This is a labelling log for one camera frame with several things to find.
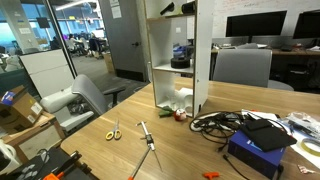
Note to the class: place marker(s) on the spray bottle with black trigger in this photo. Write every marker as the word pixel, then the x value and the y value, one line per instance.
pixel 171 9

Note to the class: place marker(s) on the blue object on shelf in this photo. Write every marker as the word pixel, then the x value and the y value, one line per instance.
pixel 179 51

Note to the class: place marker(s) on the white wooden shelf unit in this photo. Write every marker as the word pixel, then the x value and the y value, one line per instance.
pixel 180 74

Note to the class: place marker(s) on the black cylinder on top shelf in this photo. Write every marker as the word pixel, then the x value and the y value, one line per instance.
pixel 188 7

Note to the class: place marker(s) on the white pipe fitting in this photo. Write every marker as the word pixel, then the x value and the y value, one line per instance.
pixel 184 99

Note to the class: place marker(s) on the green plush leaf toy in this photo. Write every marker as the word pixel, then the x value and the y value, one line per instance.
pixel 166 111

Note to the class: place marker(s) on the red white ball toy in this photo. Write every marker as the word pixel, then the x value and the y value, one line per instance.
pixel 180 115

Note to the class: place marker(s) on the metal digital caliper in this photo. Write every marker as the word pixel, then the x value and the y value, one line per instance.
pixel 150 142

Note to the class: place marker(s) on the grey white office chair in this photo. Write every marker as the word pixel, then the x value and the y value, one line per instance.
pixel 81 101

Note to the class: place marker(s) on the grey office chair back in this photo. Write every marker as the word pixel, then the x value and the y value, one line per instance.
pixel 246 67

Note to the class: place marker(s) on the orange plastic clamp piece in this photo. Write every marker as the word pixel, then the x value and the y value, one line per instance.
pixel 211 175

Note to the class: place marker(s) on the black pouch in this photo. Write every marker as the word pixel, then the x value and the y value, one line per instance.
pixel 266 136

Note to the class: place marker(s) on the left black computer monitor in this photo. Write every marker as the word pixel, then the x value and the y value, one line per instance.
pixel 260 24

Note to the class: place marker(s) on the black computer monitor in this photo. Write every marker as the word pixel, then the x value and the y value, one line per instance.
pixel 308 25
pixel 260 24

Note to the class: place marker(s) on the black orange tool case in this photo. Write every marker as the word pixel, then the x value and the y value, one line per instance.
pixel 52 164

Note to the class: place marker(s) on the blue cardboard box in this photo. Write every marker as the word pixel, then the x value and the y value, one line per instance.
pixel 266 163

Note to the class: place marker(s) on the brown cardboard box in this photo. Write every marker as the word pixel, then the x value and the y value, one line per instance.
pixel 18 110

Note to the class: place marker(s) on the clear plastic bag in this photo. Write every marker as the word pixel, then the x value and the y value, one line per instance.
pixel 305 122

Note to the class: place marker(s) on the yellow tape roll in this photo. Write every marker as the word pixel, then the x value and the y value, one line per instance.
pixel 311 146

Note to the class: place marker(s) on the right black computer monitor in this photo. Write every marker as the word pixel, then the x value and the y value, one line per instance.
pixel 308 25

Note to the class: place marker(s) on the yellow handled scissors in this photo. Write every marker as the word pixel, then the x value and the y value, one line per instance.
pixel 115 133

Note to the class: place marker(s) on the orange handled long tool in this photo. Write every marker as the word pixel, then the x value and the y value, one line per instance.
pixel 139 163

